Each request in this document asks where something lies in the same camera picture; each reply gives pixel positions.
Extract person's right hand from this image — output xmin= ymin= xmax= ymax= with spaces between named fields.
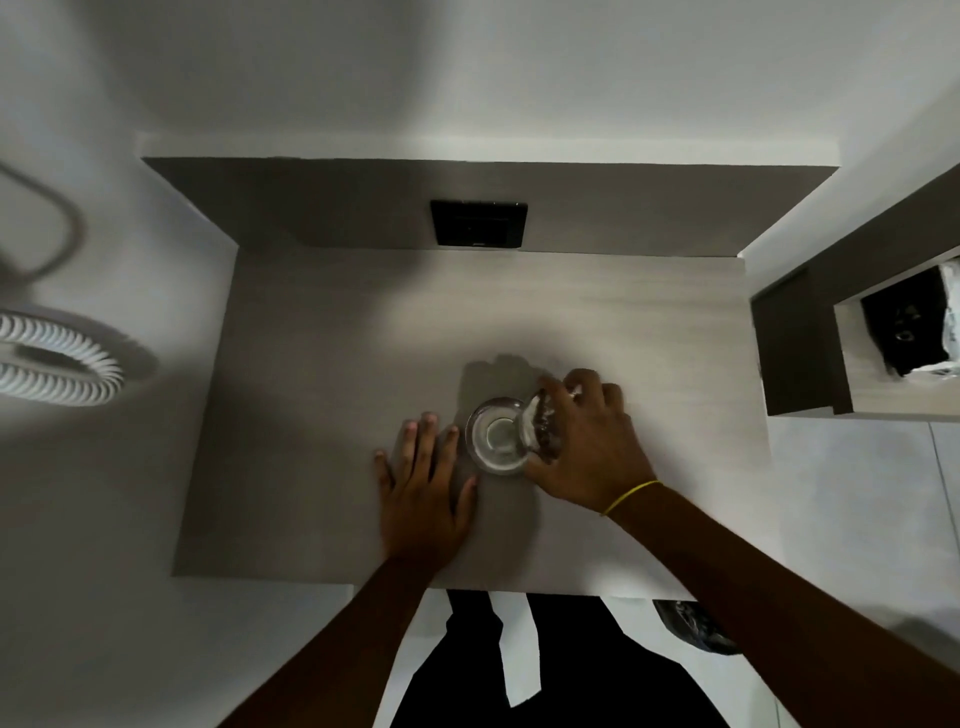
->
xmin=522 ymin=368 xmax=664 ymax=519

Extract person's left hand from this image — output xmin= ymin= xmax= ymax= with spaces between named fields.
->
xmin=373 ymin=411 xmax=480 ymax=573

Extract clear patterned glass cup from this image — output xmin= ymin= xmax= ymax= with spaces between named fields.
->
xmin=522 ymin=381 xmax=582 ymax=460

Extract person's left forearm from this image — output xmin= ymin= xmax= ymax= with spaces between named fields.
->
xmin=217 ymin=553 xmax=453 ymax=728

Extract person's right forearm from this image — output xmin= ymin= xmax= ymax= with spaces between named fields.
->
xmin=603 ymin=483 xmax=960 ymax=728

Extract clear round glass tumbler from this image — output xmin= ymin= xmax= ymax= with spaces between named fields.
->
xmin=464 ymin=396 xmax=532 ymax=478

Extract yellow wrist band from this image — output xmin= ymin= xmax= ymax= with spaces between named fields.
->
xmin=599 ymin=479 xmax=666 ymax=519

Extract person's black trousers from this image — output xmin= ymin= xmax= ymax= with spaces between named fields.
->
xmin=388 ymin=588 xmax=734 ymax=728

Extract dark shiny plastic bag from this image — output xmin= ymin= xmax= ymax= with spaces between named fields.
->
xmin=651 ymin=599 xmax=745 ymax=658

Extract grey open shelf unit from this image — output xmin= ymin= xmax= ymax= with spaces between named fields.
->
xmin=750 ymin=161 xmax=960 ymax=421

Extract black bag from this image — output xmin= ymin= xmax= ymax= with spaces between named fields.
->
xmin=859 ymin=264 xmax=954 ymax=378

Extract black wall socket panel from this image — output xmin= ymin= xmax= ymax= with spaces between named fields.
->
xmin=429 ymin=198 xmax=530 ymax=249

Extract white corrugated hose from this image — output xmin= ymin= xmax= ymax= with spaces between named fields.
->
xmin=0 ymin=309 xmax=123 ymax=408

